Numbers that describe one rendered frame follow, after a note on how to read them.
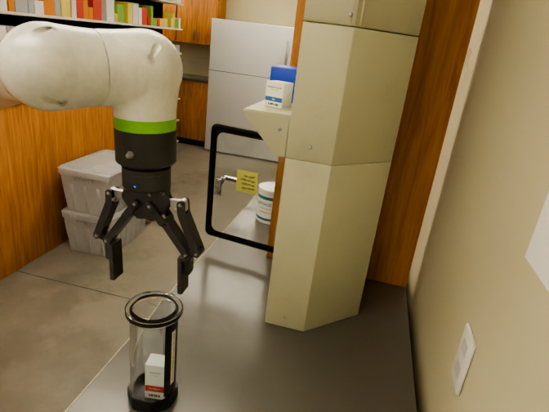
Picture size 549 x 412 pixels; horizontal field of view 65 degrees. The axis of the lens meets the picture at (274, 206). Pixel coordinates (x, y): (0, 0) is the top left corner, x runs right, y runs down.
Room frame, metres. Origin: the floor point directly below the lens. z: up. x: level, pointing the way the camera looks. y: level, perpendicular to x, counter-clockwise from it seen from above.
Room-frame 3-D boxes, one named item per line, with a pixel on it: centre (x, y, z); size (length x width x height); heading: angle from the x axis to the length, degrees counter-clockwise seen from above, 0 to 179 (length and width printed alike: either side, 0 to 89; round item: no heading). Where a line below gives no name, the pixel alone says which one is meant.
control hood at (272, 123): (1.17, 0.01, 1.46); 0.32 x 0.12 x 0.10; 169
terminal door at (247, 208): (1.36, 0.09, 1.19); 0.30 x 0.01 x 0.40; 71
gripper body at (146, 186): (0.65, 0.21, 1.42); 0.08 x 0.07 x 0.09; 79
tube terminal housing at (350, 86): (1.13, -0.16, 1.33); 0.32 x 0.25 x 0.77; 169
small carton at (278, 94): (1.12, 0.02, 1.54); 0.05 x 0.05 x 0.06; 63
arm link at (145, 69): (0.65, 0.22, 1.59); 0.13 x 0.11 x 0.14; 134
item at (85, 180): (3.10, 1.29, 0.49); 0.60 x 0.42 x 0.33; 169
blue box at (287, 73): (1.26, 0.00, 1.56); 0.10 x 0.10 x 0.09; 79
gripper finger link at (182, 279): (0.64, 0.14, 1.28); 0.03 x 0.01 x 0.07; 169
